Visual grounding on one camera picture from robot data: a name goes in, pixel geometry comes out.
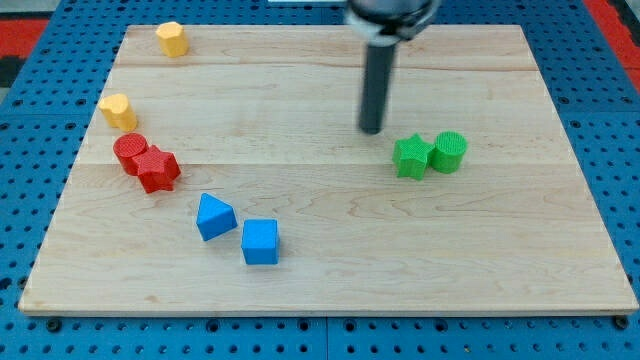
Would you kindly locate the yellow heart block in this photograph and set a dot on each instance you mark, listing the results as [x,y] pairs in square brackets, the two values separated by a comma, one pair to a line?
[118,112]

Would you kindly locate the green star block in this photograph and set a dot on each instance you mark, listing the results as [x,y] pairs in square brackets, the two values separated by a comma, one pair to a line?
[412,156]

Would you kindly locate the yellow hexagon block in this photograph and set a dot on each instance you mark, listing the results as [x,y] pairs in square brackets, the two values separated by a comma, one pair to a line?
[172,39]

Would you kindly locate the wooden board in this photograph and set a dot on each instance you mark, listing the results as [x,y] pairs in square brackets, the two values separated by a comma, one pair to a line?
[264,118]

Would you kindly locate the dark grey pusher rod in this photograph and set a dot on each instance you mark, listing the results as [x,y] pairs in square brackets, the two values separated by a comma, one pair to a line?
[379,62]

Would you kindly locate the red star block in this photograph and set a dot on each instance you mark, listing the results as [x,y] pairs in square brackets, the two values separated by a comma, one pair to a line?
[156,169]

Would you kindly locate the blue cube block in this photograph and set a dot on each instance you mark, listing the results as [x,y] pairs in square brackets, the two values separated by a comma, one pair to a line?
[260,242]

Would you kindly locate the green cylinder block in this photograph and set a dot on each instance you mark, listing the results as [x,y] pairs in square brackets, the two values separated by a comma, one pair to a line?
[450,148]

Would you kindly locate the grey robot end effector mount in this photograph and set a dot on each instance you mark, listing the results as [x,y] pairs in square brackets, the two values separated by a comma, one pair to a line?
[387,22]

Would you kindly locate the blue triangle block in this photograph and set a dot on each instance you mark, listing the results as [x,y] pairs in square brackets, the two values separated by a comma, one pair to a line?
[214,217]

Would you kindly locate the red cylinder block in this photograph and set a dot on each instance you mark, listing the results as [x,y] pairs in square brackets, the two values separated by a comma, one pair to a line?
[126,148]

